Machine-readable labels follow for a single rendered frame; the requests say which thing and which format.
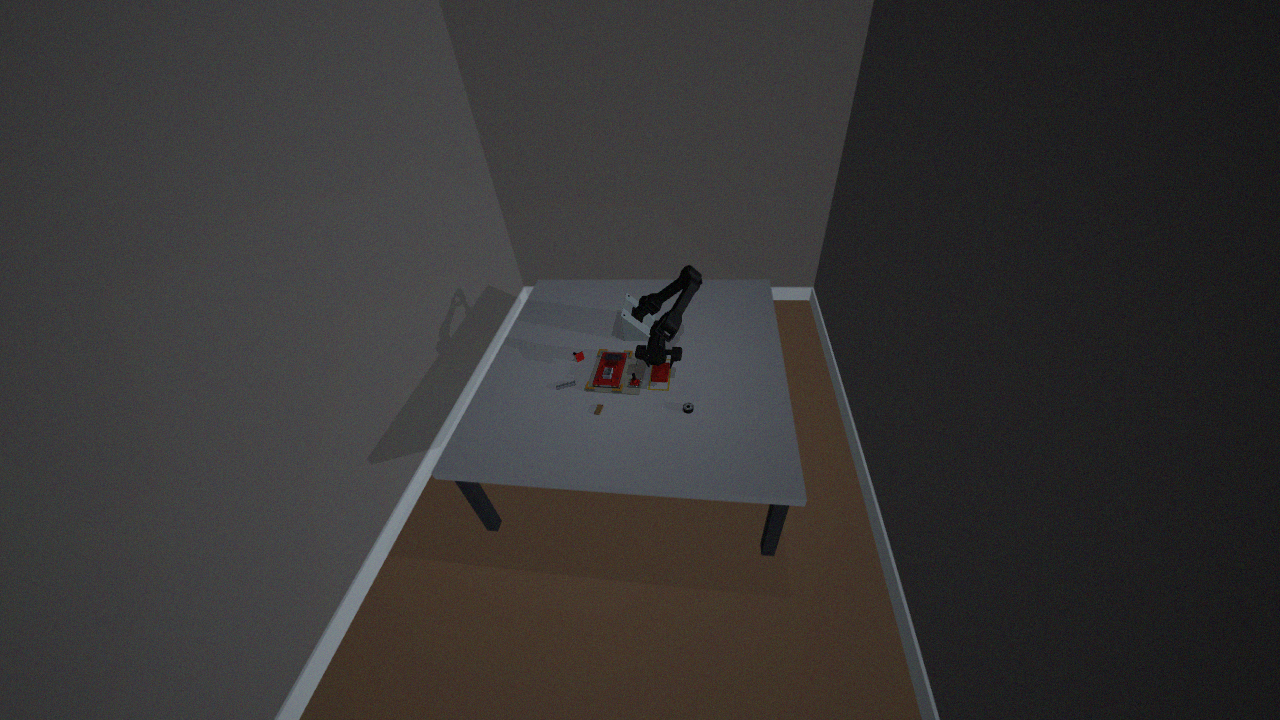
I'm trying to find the red toy car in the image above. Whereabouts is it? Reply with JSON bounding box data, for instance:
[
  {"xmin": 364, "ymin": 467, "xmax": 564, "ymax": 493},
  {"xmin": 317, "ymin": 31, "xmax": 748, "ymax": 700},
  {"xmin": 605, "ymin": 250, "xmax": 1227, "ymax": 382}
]
[{"xmin": 593, "ymin": 352, "xmax": 627, "ymax": 388}]

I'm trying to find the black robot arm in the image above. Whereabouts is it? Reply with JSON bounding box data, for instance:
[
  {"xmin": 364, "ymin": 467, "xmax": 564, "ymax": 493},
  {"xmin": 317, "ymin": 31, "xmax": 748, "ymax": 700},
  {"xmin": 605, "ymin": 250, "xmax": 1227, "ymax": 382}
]
[{"xmin": 631, "ymin": 265, "xmax": 701, "ymax": 366}]

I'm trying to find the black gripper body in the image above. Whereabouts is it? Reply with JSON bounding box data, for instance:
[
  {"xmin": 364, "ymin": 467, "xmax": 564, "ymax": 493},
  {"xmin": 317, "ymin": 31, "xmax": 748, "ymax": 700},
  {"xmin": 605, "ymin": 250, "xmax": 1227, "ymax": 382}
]
[{"xmin": 635, "ymin": 341, "xmax": 682, "ymax": 361}]

